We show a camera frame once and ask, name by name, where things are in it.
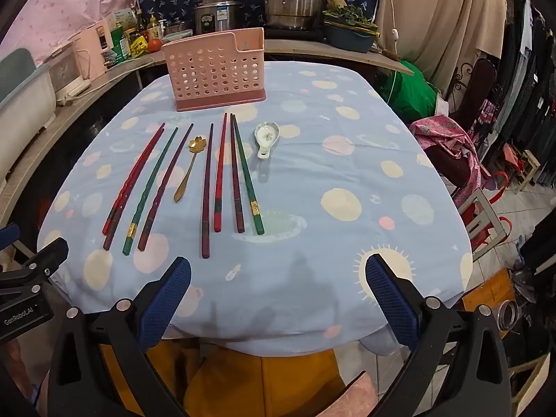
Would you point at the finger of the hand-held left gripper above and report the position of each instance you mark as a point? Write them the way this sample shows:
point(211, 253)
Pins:
point(47, 256)
point(8, 234)

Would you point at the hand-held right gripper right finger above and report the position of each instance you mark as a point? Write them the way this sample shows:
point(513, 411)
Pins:
point(391, 304)

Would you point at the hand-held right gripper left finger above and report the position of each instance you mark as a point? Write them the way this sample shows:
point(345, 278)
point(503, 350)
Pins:
point(167, 304)

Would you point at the red chopstick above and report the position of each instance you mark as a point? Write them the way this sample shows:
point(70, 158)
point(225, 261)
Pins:
point(221, 160)
point(139, 167)

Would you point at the pink perforated utensil basket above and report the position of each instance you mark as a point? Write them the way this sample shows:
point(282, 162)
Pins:
point(213, 74)

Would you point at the wood-grain side shelf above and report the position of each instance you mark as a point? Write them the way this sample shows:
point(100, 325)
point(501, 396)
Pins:
point(43, 152)

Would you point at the glass jar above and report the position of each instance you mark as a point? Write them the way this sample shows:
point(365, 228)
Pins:
point(508, 317)

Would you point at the purple chopstick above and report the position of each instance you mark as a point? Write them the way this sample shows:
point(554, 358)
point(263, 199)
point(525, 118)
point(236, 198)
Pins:
point(167, 178)
point(207, 191)

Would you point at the person's yellow trousers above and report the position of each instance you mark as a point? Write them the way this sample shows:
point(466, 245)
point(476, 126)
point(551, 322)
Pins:
point(260, 382)

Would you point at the red plastic stool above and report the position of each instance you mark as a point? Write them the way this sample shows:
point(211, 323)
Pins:
point(493, 226)

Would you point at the pale plastic storage bin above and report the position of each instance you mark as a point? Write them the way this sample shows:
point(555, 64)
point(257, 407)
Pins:
point(21, 91)

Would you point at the gold flower-shaped spoon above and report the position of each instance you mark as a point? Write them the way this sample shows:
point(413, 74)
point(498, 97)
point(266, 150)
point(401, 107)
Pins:
point(196, 144)

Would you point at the glass electric kettle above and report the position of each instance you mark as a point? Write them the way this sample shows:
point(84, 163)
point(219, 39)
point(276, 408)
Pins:
point(67, 71)

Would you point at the pink floral cloth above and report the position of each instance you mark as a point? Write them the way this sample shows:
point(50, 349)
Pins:
point(447, 139)

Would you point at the white ceramic soup spoon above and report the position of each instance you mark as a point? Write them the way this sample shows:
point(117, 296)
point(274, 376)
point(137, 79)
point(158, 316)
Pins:
point(266, 132)

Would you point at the pink electric kettle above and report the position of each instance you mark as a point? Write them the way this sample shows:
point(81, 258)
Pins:
point(93, 47)

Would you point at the green plastic bag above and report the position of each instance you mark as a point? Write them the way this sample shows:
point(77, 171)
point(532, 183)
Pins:
point(412, 93)

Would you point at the green tin can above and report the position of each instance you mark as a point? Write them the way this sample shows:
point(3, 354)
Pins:
point(118, 43)

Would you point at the yellow snack packet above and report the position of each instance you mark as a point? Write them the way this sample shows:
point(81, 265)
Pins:
point(139, 46)

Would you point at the dark metal chair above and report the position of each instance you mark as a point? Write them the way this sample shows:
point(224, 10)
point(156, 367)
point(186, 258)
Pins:
point(478, 91)

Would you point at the red tomato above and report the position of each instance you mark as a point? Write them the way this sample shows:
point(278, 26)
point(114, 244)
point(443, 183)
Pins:
point(155, 45)

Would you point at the pink dotted curtain cloth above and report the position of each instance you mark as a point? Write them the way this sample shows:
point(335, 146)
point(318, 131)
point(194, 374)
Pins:
point(74, 4)

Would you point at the white carton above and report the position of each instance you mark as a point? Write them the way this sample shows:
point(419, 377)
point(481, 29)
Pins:
point(124, 18)

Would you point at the grey countertop board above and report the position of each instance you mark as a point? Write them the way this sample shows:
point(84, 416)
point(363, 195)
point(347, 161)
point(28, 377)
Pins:
point(347, 58)

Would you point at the dark sauce bottle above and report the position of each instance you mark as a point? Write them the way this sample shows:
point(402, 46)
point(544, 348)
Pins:
point(140, 21)

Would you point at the yellow oil bottle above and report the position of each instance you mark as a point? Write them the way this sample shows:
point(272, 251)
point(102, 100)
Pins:
point(154, 28)

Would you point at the clear container with teal lid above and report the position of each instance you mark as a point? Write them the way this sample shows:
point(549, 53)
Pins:
point(179, 37)

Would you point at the hanging dark clothes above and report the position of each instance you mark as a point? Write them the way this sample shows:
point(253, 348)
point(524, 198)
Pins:
point(525, 74)

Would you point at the small steel lidded pot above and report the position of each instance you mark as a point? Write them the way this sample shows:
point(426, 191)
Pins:
point(182, 26)

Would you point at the blue plastic basin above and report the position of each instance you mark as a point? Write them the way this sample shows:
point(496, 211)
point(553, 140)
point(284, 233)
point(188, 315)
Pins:
point(347, 39)

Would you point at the black induction cooker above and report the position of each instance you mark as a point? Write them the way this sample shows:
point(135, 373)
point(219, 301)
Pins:
point(295, 34)

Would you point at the beige curtain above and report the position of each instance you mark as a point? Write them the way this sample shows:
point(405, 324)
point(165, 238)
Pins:
point(443, 17)

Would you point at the green leafy vegetables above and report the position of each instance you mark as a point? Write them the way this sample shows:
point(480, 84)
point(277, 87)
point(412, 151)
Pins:
point(352, 15)

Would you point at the steel rice cooker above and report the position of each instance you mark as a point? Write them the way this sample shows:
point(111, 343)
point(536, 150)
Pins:
point(219, 11)

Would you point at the tan lumpy object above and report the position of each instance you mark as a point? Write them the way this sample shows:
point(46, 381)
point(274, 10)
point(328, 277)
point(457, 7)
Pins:
point(336, 3)

